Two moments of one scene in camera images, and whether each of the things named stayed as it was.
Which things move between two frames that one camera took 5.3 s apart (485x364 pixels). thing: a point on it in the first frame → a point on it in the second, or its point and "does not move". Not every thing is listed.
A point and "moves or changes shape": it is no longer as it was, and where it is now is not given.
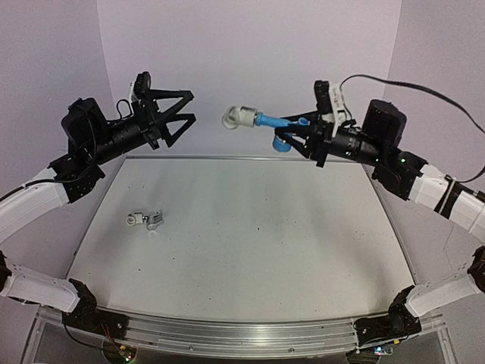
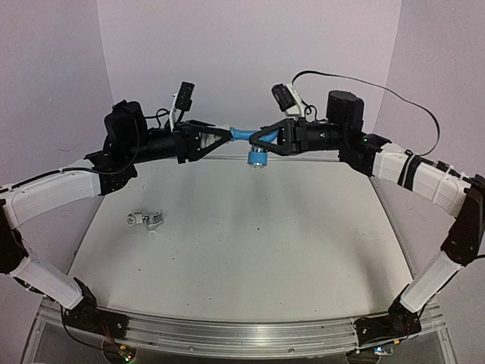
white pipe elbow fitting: x=133 y=218 does not move
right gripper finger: x=298 y=137 → x=282 y=150
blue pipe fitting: x=279 y=143 moves or changes shape
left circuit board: x=125 y=353 does not move
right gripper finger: x=312 y=117 → x=287 y=124
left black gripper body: x=129 y=134 → x=181 y=147
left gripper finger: x=186 y=97 → x=197 y=127
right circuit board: x=386 y=349 does not move
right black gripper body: x=370 y=149 → x=330 y=139
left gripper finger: x=170 y=139 → x=195 y=155
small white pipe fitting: x=233 y=117 → x=208 y=139
